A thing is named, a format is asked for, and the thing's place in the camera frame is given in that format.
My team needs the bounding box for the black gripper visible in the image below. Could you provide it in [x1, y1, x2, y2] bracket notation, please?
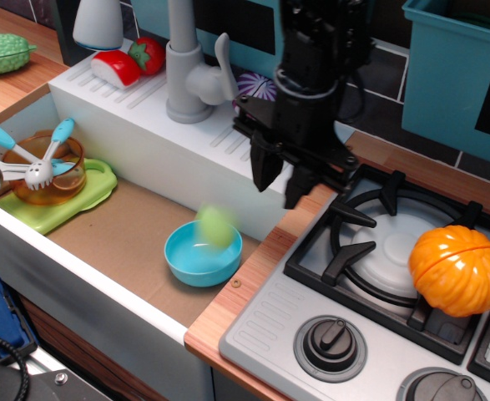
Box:
[234, 73, 358, 209]

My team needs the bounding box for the green toy pear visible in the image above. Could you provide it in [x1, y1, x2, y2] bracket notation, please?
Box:
[196, 204, 235, 249]

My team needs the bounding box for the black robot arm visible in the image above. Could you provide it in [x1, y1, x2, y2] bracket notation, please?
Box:
[234, 1, 373, 209]

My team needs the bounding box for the blue plastic bowl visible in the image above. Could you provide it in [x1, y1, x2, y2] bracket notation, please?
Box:
[164, 221, 243, 287]

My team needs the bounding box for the purple striped toy onion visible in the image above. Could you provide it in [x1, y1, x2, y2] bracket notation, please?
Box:
[232, 71, 276, 114]

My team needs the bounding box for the black stove burner grate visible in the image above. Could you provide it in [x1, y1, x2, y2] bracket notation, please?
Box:
[284, 165, 490, 364]

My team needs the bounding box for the grey toy faucet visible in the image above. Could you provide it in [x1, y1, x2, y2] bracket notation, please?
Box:
[166, 1, 238, 124]

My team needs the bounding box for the teal box left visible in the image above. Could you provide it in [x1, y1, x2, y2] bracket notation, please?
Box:
[131, 0, 283, 78]

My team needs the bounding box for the teal box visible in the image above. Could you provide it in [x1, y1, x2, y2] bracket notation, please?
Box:
[131, 0, 283, 78]
[402, 1, 490, 161]

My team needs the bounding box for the grey toy stove top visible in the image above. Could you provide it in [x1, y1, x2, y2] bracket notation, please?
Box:
[218, 163, 490, 401]

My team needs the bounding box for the white sink unit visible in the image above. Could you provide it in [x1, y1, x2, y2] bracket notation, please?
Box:
[0, 61, 291, 400]

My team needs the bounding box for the red toy strawberry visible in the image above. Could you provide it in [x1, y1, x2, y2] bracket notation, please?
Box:
[128, 37, 166, 75]

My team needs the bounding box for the green plastic cutting board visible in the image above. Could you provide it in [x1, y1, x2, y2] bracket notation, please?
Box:
[0, 159, 118, 235]

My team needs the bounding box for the grey stove knob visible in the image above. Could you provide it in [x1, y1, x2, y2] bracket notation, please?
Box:
[396, 368, 487, 401]
[293, 315, 367, 383]

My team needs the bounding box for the teal box right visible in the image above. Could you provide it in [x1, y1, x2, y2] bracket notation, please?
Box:
[402, 1, 490, 161]

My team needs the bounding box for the red white toy radish slice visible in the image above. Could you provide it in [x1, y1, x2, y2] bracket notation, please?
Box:
[90, 50, 140, 89]

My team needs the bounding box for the orange toy pumpkin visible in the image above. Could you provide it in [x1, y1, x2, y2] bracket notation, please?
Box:
[408, 225, 490, 317]

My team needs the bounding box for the orange transparent cup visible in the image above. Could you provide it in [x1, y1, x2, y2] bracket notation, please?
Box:
[2, 134, 88, 206]

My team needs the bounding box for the green toy bitter gourd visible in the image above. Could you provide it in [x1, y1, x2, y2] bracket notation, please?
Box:
[0, 33, 37, 74]

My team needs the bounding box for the blue handled slotted spoon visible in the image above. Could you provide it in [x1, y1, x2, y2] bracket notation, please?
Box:
[24, 118, 74, 190]

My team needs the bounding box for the black braided cable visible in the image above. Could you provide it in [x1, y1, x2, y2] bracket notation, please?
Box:
[0, 333, 31, 401]

